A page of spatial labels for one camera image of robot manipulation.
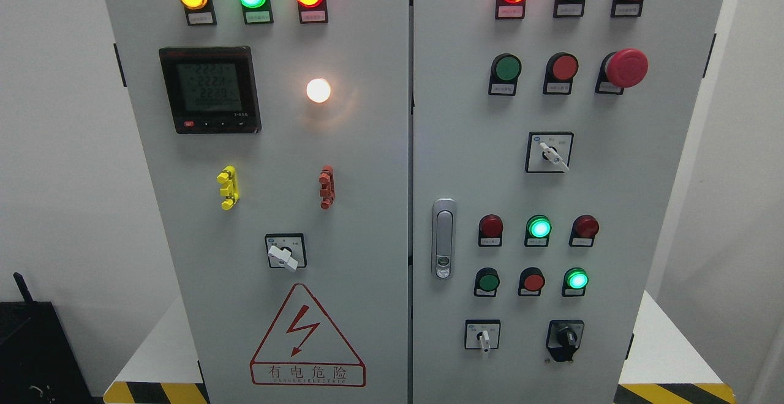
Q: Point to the black rotary knob switch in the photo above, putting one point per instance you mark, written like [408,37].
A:
[564,339]

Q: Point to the red test terminal block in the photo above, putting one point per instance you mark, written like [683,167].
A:
[327,192]

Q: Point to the dark red indicator left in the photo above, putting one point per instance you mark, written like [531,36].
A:
[490,231]

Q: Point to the white glowing indicator light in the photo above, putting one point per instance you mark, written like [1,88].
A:
[318,90]

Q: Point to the green push button lower left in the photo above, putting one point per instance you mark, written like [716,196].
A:
[486,282]

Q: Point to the left grey cabinet door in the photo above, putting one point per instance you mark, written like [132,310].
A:
[356,251]

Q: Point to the grey cabinet door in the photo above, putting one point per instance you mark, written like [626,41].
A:
[356,251]
[472,147]

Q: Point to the green lit indicator middle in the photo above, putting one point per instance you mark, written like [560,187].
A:
[538,231]

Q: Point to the green push button second row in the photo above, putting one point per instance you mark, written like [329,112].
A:
[504,74]

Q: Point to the yellow test terminal block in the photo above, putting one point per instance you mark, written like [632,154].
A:
[228,187]

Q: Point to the red push button lower middle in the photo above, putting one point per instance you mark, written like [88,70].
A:
[531,282]

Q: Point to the right grey cabinet door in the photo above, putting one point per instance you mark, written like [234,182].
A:
[472,147]

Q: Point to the red electric hazard warning sticker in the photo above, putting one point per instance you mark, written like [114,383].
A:
[304,347]

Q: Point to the black digital power meter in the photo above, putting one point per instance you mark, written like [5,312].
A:
[211,89]

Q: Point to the red push button second row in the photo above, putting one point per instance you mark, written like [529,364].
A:
[560,70]

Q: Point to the green illuminated button lower right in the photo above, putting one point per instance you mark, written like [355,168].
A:
[575,282]

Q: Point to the orange-red indicator light left door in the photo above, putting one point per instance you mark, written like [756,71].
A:
[312,11]

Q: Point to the green indicator light top left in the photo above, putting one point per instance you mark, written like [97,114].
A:
[257,11]

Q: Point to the red emergency stop mushroom button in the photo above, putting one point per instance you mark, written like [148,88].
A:
[621,69]

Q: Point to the yellow indicator light top left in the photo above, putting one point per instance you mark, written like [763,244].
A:
[199,12]

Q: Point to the white platform with hazard stripes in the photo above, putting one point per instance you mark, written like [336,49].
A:
[662,367]

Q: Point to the black box with antenna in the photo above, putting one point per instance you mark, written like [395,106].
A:
[37,363]

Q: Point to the silver door handle lock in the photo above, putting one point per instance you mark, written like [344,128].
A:
[442,252]

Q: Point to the white selector switch left door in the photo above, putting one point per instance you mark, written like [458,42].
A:
[286,250]

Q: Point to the white selector switch upper right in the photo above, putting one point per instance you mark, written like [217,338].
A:
[549,152]

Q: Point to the white selector switch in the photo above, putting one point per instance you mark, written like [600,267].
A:
[482,335]
[549,152]

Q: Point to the white selector switch bottom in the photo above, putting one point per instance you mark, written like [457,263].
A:
[482,335]

